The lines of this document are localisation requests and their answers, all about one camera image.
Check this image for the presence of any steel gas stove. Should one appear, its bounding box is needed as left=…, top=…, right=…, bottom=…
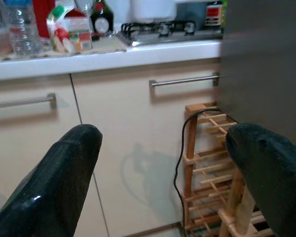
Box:
left=115, top=21, right=224, bottom=48

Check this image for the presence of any silver stove knob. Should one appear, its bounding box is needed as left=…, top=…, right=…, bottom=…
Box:
left=158, top=23, right=174, bottom=38
left=183, top=21, right=197, bottom=36

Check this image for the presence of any steel cabinet handle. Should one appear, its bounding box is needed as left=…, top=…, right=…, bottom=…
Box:
left=148, top=73, right=221, bottom=94
left=0, top=93, right=58, bottom=111

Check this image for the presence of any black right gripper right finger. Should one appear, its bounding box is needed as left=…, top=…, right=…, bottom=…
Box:
left=225, top=123, right=296, bottom=237

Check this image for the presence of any dark glass bottle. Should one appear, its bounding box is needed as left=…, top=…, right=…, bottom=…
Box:
left=90, top=0, right=114, bottom=41

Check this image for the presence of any clear plastic water bottle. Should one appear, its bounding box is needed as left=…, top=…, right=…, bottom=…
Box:
left=3, top=0, right=42, bottom=56

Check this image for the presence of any clear wine glass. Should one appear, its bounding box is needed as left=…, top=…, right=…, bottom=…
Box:
left=74, top=0, right=95, bottom=16

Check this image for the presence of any wooden slatted rack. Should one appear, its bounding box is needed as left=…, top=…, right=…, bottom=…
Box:
left=182, top=102, right=277, bottom=237

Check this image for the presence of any black power cable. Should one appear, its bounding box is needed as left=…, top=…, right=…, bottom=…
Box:
left=173, top=108, right=220, bottom=237

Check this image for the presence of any beige kitchen cabinet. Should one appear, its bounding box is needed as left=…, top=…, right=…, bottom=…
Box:
left=0, top=59, right=222, bottom=237

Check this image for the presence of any red label box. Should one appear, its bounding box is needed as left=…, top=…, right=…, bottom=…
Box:
left=204, top=1, right=224, bottom=27

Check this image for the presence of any white cooking pot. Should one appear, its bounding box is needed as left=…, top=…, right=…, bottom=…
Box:
left=129, top=0, right=178, bottom=22

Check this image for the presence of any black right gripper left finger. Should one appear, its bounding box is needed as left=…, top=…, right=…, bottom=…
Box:
left=0, top=123, right=103, bottom=237

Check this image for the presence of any apple juice carton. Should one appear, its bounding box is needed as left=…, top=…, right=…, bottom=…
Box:
left=46, top=5, right=93, bottom=54

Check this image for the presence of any grey fridge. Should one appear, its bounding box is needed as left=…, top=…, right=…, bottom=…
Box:
left=216, top=0, right=296, bottom=152

